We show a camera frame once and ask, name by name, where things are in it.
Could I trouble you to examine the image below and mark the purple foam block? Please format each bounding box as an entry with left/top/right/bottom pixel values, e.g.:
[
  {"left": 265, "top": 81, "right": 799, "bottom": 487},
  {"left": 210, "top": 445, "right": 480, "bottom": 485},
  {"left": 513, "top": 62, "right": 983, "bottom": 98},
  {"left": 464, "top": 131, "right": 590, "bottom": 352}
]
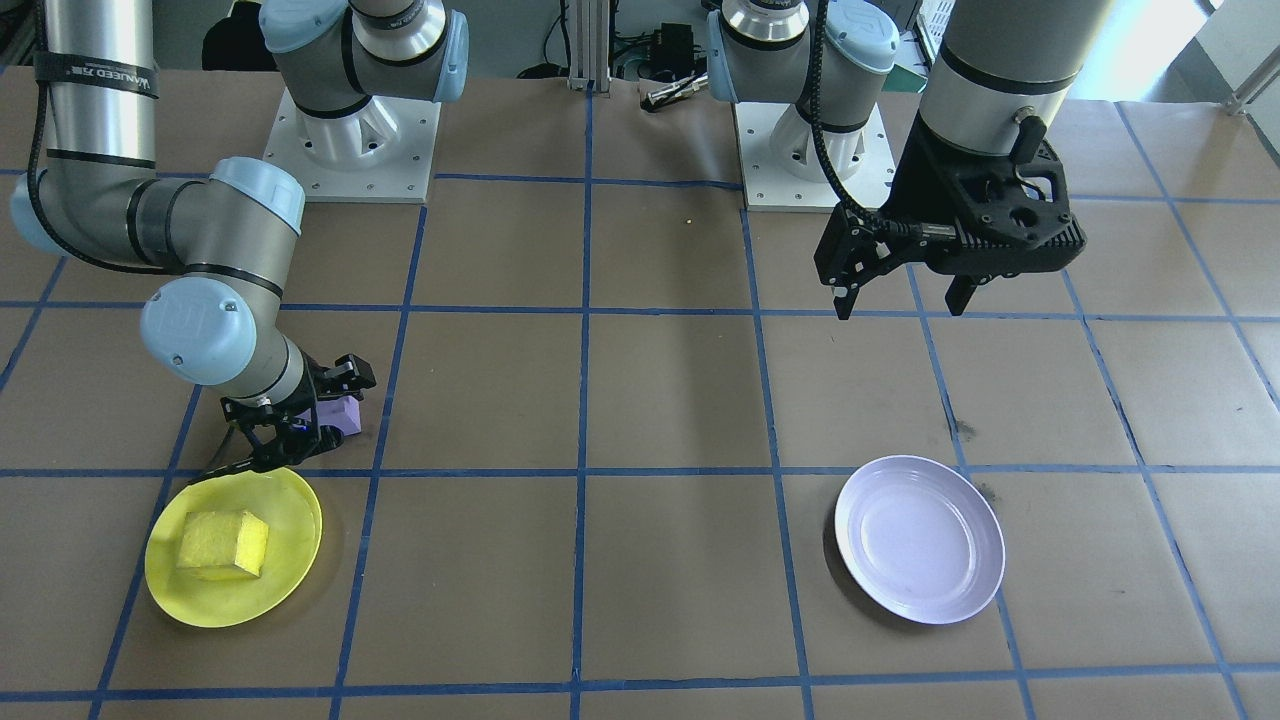
[{"left": 315, "top": 395, "right": 363, "bottom": 438}]

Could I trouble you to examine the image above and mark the yellow foam block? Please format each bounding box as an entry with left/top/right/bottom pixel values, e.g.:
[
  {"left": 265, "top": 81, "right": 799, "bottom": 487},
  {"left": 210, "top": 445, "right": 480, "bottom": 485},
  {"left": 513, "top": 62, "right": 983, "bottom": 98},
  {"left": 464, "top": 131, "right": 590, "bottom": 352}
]
[{"left": 176, "top": 509, "right": 271, "bottom": 582}]

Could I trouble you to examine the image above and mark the yellow plate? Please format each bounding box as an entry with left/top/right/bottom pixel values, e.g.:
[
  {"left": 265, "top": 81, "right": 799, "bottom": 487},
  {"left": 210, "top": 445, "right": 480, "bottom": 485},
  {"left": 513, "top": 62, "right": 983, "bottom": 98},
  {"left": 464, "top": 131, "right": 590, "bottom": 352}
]
[{"left": 145, "top": 466, "right": 324, "bottom": 629}]

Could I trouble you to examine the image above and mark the shiny metal tool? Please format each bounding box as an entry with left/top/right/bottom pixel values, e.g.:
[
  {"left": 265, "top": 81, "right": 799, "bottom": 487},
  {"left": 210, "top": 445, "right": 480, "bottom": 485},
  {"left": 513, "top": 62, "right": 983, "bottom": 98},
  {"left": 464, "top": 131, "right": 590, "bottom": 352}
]
[{"left": 645, "top": 72, "right": 711, "bottom": 111}]

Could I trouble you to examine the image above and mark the purple plate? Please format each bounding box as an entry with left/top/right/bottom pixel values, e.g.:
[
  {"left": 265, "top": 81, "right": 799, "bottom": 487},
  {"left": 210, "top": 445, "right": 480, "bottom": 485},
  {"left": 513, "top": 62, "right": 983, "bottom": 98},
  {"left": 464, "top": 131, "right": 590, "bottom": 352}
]
[{"left": 834, "top": 455, "right": 1006, "bottom": 626}]

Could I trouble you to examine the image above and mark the black adapter block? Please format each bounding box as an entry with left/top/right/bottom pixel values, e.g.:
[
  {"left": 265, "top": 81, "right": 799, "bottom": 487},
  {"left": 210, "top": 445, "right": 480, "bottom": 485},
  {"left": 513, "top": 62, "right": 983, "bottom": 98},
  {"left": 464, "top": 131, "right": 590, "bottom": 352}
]
[{"left": 650, "top": 22, "right": 698, "bottom": 73}]

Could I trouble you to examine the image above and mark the aluminium bar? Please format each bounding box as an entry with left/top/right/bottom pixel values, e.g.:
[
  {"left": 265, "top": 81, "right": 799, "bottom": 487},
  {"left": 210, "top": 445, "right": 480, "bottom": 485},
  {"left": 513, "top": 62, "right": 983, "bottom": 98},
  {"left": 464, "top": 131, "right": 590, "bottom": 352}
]
[{"left": 1228, "top": 70, "right": 1280, "bottom": 116}]

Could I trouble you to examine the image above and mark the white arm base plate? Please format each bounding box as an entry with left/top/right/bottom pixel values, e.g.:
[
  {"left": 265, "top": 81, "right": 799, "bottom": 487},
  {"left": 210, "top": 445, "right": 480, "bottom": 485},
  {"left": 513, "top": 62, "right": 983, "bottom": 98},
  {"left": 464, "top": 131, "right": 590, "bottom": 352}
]
[
  {"left": 733, "top": 100, "right": 896, "bottom": 213},
  {"left": 262, "top": 88, "right": 441, "bottom": 204}
]

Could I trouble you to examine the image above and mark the upright aluminium profile post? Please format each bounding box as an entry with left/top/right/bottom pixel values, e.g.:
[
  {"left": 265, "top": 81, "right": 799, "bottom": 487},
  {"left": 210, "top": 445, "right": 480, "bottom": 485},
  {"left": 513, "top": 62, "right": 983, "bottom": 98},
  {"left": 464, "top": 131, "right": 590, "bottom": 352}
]
[{"left": 565, "top": 0, "right": 613, "bottom": 93}]

